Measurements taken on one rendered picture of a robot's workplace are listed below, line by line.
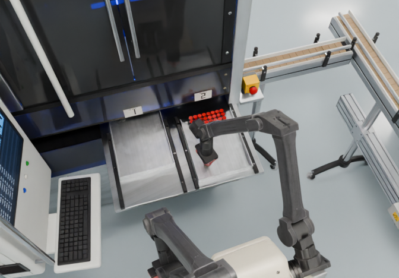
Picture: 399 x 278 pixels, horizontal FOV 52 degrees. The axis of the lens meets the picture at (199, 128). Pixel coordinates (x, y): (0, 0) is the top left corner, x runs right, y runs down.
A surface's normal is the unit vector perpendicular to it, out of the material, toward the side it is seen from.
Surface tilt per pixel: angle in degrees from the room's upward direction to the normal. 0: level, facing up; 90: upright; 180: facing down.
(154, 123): 0
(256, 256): 42
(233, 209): 0
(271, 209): 0
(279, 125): 23
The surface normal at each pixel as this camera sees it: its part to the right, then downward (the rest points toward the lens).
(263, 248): -0.23, -0.93
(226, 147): -0.01, -0.53
